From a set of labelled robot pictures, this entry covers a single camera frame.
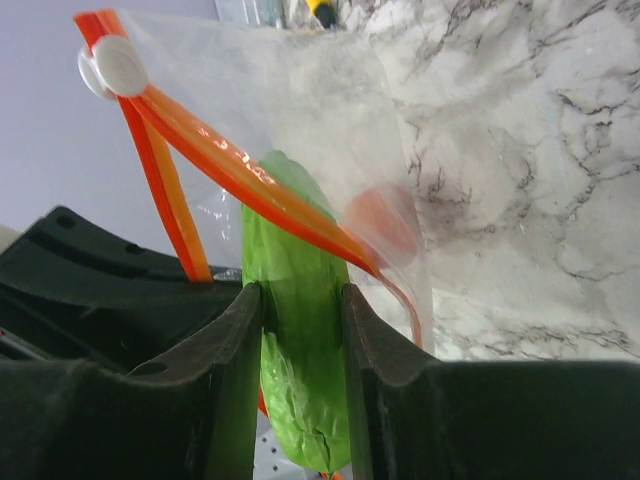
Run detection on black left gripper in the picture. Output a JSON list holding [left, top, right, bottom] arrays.
[[1, 206, 261, 479]]

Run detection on clear plastic organizer box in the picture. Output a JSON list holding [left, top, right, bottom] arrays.
[[214, 0, 286, 29]]

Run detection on green cucumber toy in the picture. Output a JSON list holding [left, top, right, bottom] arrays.
[[239, 148, 352, 474]]

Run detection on peach toy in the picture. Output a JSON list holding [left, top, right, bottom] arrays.
[[344, 183, 422, 268]]

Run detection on clear zip bag orange zipper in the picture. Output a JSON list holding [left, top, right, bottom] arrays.
[[74, 9, 434, 351]]

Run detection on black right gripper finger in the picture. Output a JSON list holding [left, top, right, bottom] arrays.
[[341, 285, 639, 479]]

